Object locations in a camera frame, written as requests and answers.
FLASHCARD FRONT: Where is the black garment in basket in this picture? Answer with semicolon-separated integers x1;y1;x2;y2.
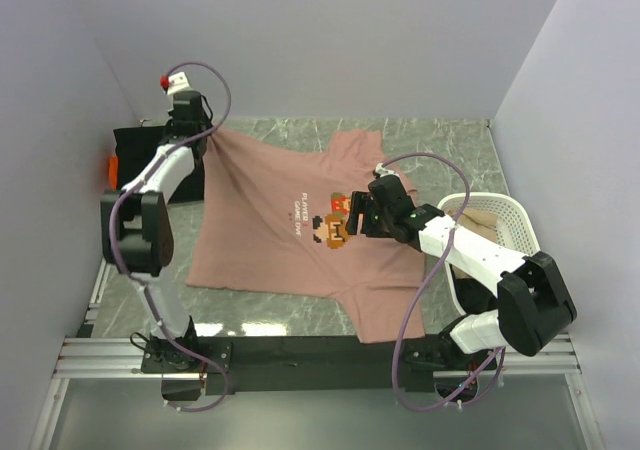
454;278;497;314

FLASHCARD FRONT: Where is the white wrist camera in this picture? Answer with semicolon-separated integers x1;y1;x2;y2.
160;71;192;98
373;163;399;179

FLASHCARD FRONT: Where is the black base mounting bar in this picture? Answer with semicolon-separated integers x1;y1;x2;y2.
140;334;501;401

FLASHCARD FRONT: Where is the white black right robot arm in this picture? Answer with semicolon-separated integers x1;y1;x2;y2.
346;174;577;369

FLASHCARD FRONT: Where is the folded orange t-shirt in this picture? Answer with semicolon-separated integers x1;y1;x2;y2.
108;156;119;188

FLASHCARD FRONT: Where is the aluminium frame rail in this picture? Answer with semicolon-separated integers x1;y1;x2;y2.
34;266;604;449

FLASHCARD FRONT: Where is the pink printed t-shirt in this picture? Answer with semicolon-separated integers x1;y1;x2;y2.
187;129;425;343

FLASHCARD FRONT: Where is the beige garment in basket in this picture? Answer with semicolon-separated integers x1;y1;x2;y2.
449;210;501;279

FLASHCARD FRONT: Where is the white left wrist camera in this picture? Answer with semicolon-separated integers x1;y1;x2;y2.
160;71;192;98

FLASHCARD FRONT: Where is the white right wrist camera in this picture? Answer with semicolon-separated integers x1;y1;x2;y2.
373;163;399;179

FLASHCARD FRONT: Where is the folded black t-shirt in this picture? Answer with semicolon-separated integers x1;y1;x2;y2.
112;124;206;204

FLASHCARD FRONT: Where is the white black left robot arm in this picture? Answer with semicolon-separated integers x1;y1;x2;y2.
100;87;212;372

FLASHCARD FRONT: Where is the white plastic laundry basket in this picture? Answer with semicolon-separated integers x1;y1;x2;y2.
445;192;540;314

